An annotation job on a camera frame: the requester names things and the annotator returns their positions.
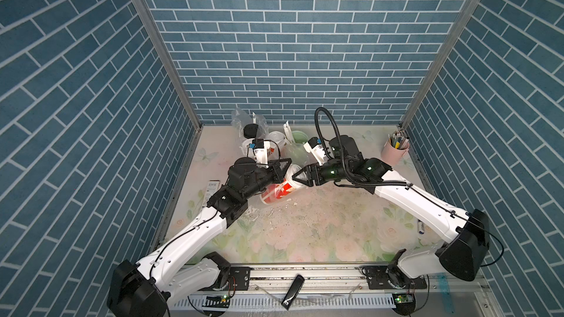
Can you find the blue white pen box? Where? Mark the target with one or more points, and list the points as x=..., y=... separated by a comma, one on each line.
x=211, y=188

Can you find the red cup white lid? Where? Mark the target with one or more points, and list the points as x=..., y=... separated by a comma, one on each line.
x=278, y=192
x=277, y=142

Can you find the pink pen holder cup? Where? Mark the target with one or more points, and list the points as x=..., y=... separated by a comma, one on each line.
x=391, y=155

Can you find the green straw holder cup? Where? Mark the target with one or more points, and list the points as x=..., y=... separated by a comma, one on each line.
x=296, y=150

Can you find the clear plastic carrier bag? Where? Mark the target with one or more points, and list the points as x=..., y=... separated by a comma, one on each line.
x=240, y=118

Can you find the orange cup white lid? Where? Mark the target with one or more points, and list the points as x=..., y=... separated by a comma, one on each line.
x=247, y=148

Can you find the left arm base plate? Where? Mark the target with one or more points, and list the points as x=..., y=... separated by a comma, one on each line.
x=237, y=279

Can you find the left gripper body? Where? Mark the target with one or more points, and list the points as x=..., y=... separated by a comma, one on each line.
x=269, y=175

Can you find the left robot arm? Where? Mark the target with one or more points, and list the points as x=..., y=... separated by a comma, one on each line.
x=151, y=286

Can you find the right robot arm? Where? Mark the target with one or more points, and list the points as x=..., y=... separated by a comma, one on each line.
x=465, y=237

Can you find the black remote on rail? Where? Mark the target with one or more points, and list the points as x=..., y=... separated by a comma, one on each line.
x=293, y=291

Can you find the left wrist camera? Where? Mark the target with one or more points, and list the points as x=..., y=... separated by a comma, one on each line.
x=261, y=147

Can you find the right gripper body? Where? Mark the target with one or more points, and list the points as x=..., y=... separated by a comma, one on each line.
x=327, y=173

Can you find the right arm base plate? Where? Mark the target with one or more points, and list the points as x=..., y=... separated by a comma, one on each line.
x=382, y=278

